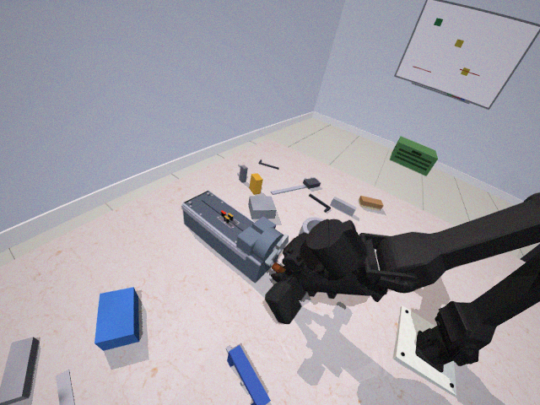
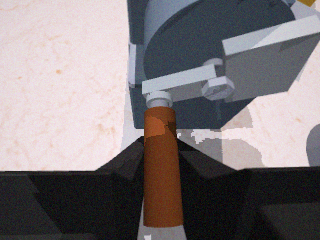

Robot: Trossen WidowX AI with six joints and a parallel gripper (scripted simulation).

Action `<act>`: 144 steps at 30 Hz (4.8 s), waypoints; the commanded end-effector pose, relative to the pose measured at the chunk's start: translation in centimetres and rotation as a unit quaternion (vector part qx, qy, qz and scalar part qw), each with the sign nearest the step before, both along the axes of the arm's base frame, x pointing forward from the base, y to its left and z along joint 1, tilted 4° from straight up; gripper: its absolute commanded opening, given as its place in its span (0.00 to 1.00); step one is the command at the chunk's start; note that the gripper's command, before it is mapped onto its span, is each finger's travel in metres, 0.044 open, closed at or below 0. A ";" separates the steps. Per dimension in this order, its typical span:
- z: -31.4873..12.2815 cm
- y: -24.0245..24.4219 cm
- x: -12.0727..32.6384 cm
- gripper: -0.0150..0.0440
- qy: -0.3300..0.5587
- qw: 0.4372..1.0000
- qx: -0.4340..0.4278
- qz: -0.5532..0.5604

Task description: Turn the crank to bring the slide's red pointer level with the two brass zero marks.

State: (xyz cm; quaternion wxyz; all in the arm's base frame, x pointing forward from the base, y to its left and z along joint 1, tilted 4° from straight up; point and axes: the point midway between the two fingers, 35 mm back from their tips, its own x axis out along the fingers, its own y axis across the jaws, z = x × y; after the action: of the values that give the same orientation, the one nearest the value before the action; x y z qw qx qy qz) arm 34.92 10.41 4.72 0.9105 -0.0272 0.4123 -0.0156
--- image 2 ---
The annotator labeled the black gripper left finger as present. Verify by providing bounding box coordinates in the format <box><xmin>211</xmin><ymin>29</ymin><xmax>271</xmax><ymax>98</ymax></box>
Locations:
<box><xmin>0</xmin><ymin>136</ymin><xmax>144</xmax><ymax>240</ymax></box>

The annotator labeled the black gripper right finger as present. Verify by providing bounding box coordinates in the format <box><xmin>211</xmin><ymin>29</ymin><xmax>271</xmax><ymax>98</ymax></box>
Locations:
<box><xmin>177</xmin><ymin>138</ymin><xmax>320</xmax><ymax>240</ymax></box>

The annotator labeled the grey hollow cylinder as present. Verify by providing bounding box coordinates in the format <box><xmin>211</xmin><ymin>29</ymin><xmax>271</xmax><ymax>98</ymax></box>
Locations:
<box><xmin>306</xmin><ymin>123</ymin><xmax>320</xmax><ymax>166</ymax></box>

